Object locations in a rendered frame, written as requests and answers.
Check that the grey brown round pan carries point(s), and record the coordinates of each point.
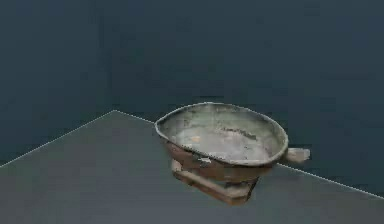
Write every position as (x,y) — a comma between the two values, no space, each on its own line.
(220,140)

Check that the brown wooden stand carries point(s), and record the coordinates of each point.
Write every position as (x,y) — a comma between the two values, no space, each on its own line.
(216,188)

